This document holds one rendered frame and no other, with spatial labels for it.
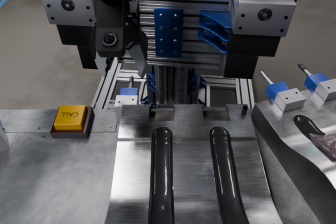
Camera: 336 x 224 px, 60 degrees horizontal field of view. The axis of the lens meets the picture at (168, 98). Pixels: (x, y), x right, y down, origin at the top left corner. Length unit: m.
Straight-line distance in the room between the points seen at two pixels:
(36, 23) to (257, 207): 2.53
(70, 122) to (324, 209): 0.52
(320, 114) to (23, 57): 2.10
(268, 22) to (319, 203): 0.43
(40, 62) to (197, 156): 1.91
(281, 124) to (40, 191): 0.50
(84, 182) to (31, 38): 2.08
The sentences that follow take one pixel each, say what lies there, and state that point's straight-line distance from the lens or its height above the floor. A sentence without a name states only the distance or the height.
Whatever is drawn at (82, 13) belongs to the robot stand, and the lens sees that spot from 0.82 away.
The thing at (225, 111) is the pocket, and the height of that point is 0.87.
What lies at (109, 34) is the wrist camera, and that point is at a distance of 0.48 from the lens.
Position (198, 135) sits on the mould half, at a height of 0.89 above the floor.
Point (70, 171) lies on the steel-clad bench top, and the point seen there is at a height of 0.80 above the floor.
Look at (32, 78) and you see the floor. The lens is 2.21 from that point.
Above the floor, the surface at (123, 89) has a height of 0.84.
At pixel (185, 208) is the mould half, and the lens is 0.48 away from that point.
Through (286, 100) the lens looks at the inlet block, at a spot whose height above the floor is 0.88.
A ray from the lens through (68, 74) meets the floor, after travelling 2.14.
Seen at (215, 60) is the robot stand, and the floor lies 0.72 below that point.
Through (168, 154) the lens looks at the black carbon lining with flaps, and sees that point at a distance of 0.53.
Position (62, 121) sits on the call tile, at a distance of 0.68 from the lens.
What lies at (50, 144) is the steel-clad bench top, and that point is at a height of 0.80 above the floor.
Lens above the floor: 1.33
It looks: 46 degrees down
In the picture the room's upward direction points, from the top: straight up
